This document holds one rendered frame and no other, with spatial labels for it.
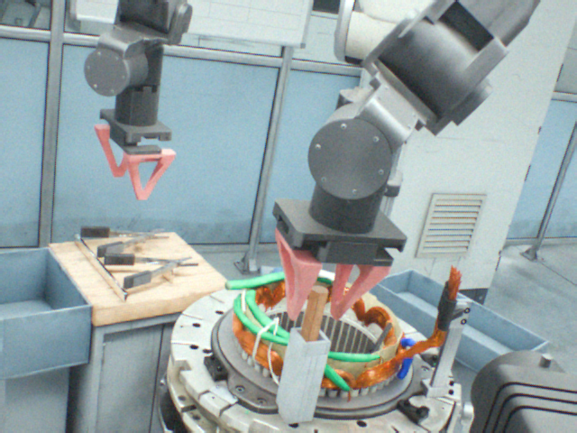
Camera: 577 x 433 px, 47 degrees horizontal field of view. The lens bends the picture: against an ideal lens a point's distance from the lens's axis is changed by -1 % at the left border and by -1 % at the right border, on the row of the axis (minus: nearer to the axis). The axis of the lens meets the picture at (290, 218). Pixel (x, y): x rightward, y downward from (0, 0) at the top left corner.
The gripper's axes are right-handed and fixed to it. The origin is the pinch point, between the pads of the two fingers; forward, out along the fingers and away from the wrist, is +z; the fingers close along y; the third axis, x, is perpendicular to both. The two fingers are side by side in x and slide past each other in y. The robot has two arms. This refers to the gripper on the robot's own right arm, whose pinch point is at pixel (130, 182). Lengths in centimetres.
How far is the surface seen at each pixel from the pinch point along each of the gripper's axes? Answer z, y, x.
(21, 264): 11.8, -1.7, -14.3
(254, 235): 107, -162, 143
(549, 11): -22, -98, 233
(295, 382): 1.0, 44.8, -3.0
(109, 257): 7.1, 7.7, -5.6
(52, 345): 14.1, 14.8, -15.1
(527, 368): -26, 73, -21
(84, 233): 7.9, -1.3, -5.8
